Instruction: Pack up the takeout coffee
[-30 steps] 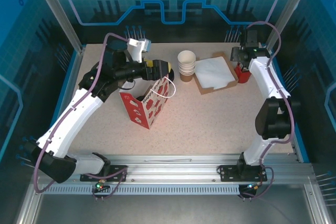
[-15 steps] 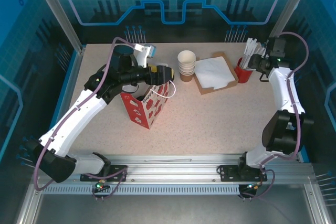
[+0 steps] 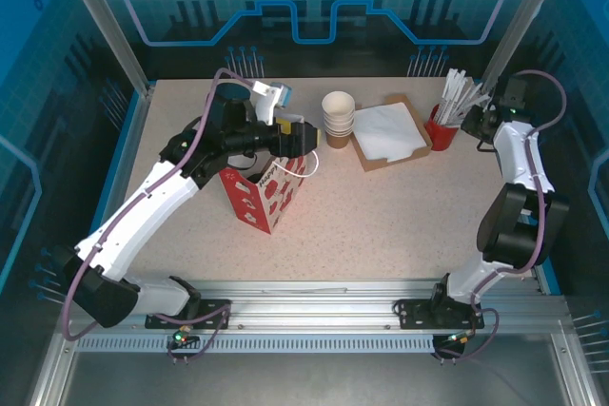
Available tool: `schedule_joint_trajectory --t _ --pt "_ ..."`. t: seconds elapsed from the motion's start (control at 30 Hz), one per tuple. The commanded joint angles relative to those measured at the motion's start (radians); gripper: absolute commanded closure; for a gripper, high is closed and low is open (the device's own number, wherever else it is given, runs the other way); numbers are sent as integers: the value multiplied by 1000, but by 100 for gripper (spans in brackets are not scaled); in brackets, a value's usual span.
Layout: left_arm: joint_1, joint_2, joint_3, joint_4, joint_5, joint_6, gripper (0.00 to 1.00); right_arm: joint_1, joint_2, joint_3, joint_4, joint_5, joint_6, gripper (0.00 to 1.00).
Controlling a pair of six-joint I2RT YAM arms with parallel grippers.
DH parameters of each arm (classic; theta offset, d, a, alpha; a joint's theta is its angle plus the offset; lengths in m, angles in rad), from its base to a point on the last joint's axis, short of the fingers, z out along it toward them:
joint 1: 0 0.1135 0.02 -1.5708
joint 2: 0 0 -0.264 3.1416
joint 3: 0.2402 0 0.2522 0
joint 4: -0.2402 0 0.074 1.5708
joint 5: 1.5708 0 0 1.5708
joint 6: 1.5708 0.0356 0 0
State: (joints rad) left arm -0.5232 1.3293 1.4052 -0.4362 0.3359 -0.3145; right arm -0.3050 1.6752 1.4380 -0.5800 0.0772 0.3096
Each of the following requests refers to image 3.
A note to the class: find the aluminium mounting rail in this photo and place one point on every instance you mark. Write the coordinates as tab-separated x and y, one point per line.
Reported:
309	311

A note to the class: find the red metal straw holder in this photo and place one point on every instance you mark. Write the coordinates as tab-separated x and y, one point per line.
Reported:
442	137

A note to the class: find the brown cardboard napkin tray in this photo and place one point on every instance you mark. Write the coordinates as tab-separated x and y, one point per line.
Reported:
380	163

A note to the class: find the red and white gift bag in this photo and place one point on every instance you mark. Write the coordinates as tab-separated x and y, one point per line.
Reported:
247	206

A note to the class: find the white paper napkin stack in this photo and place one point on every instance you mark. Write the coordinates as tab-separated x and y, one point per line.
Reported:
387	132

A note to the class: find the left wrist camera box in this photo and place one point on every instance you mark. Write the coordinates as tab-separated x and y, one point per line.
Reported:
266	97

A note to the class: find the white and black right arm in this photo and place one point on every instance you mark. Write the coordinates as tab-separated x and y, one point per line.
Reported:
518	159

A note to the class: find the white wrapped straw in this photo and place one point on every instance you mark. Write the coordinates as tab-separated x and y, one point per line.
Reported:
459	90
476	104
449	87
468	97

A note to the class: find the small connector board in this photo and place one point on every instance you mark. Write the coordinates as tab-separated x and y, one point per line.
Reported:
459	338
183	337

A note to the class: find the aluminium frame post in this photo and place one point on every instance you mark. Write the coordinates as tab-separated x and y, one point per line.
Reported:
528	16
109	21

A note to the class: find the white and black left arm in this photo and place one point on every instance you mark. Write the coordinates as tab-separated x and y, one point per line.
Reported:
143	206

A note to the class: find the stack of paper cups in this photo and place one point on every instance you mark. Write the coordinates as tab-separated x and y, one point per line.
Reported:
338	104

